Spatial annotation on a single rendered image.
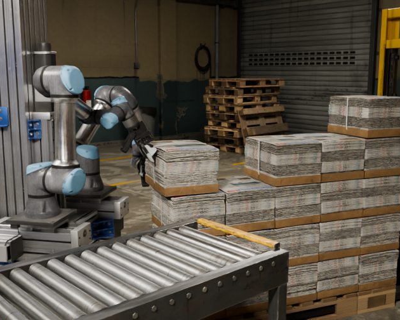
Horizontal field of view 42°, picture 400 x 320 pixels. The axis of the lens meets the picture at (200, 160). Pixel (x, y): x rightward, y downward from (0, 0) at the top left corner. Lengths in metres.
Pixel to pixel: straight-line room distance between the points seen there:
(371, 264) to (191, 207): 1.25
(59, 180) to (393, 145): 1.92
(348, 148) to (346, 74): 7.19
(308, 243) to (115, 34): 7.67
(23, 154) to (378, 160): 1.94
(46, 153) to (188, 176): 0.69
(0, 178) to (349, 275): 2.00
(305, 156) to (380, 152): 0.50
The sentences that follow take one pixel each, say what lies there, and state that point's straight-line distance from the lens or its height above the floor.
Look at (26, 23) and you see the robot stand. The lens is 2.53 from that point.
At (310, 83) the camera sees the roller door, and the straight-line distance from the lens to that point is 10.62.
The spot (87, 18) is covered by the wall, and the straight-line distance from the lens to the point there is 9.79.
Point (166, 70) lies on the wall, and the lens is 10.63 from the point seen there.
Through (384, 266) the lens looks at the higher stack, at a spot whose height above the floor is 0.27.
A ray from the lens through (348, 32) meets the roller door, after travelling 10.18.
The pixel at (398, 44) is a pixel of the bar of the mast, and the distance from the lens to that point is 3.71.
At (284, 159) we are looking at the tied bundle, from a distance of 2.77.
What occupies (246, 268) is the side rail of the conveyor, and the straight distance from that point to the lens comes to 1.76.
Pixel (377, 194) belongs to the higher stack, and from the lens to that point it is 3.19.
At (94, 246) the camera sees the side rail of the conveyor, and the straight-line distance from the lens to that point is 1.97.
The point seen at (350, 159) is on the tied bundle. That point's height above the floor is 0.95.
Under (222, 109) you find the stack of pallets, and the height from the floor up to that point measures 0.76.
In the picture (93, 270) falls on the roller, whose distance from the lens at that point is 1.76.
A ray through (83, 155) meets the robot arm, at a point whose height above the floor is 1.01.
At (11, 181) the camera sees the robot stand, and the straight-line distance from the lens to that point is 2.58.
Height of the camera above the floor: 1.44
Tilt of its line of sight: 10 degrees down
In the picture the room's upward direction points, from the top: straight up
